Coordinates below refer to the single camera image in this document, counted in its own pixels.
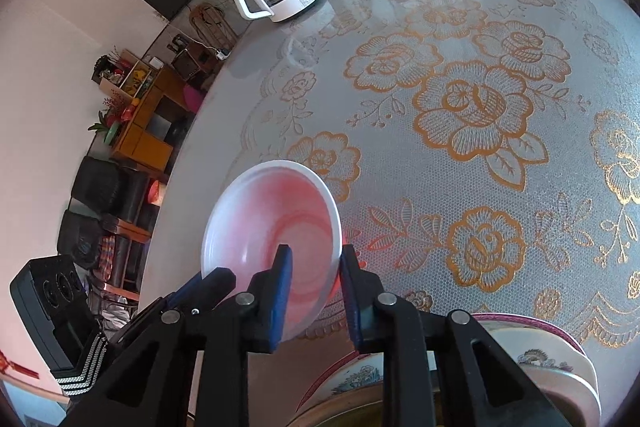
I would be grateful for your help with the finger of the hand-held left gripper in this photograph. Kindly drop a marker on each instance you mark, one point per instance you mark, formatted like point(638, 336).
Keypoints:
point(220, 282)

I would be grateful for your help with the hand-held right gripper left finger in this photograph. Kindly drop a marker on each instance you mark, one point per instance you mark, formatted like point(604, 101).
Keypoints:
point(280, 297)

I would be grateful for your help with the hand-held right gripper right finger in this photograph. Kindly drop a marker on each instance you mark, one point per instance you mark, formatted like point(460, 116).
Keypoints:
point(350, 302)

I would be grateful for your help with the red bowl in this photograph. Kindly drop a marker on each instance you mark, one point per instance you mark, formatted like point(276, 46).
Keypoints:
point(280, 217)

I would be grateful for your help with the white plate purple floral rim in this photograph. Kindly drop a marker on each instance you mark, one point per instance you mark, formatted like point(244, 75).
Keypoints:
point(530, 321)

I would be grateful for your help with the stainless steel bowl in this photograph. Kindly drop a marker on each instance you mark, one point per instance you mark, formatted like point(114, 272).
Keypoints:
point(560, 399)

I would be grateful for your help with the person's left forearm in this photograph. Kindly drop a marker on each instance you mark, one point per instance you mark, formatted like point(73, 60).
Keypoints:
point(82, 367)

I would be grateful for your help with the low brown side table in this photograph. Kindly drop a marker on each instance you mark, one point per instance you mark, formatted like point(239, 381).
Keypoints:
point(127, 232)

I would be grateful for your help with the black sofa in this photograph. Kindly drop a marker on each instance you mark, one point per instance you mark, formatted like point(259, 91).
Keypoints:
point(100, 187)

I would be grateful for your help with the large black speaker box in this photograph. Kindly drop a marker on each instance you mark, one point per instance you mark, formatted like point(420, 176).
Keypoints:
point(45, 302)

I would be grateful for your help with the pink plastic bag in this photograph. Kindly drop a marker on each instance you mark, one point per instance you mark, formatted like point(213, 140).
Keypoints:
point(192, 96)

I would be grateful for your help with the yellow wooden cabinet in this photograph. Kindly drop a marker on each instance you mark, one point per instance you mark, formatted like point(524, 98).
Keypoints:
point(150, 107)

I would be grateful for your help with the green bowl with plant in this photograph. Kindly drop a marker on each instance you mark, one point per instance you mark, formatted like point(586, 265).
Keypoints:
point(107, 129)

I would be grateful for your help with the small dark speaker cabinet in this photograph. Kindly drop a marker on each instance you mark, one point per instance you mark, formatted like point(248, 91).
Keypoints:
point(190, 61)

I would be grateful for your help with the small wooden shelf with ornaments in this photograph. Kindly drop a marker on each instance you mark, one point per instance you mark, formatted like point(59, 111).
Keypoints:
point(125, 74)

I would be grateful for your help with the white power strip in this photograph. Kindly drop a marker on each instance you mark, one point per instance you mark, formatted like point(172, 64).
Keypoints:
point(221, 53)

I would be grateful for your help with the wooden chair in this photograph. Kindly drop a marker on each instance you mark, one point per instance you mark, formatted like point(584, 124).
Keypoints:
point(205, 19)

